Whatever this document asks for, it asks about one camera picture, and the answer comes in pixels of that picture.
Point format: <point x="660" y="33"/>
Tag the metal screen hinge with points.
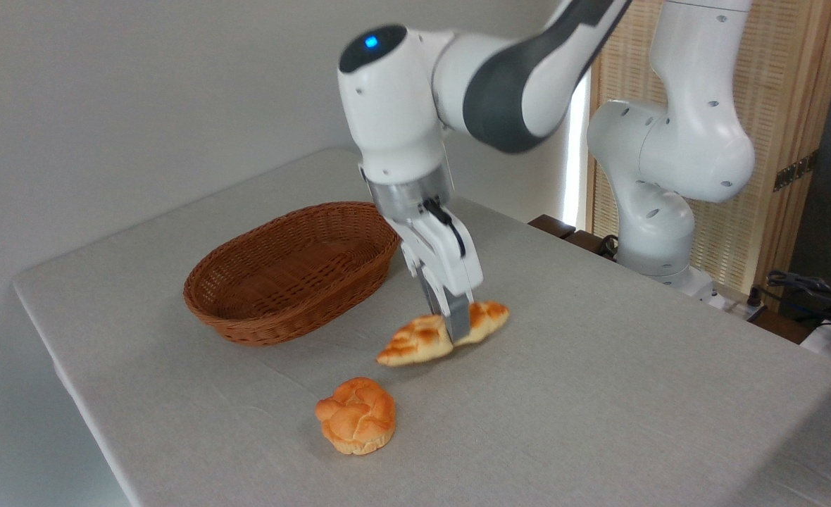
<point x="796" y="171"/>

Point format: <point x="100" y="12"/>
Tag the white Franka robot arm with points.
<point x="387" y="105"/>

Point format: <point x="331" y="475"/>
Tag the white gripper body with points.
<point x="444" y="260"/>

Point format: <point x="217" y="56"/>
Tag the grey tablecloth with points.
<point x="563" y="422"/>

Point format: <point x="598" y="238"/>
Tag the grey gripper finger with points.
<point x="429" y="296"/>
<point x="458" y="320"/>

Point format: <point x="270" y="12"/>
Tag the round knotted bread bun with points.
<point x="356" y="417"/>

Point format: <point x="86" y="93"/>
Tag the dark brown wooden furniture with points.
<point x="553" y="225"/>

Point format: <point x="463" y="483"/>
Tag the long braided bread loaf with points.
<point x="415" y="341"/>

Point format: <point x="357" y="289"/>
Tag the brown wicker oval basket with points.
<point x="275" y="296"/>

